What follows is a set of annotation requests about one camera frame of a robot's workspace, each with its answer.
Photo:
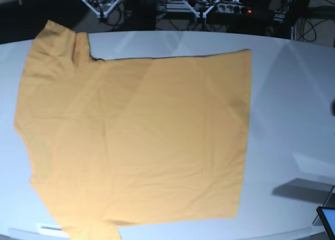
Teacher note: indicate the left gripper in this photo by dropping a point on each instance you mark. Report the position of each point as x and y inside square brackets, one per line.
[201, 8]

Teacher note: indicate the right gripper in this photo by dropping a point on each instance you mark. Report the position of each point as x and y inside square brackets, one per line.
[102, 8]

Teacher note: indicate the yellow T-shirt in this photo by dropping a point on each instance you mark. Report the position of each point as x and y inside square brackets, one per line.
[132, 141]

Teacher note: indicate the white power strip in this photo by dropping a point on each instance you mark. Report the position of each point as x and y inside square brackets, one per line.
[233, 9]

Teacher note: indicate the white label on table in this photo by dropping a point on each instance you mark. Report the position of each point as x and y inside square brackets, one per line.
[42, 228]

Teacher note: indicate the tablet screen on stand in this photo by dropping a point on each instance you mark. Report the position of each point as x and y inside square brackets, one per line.
[325, 214]

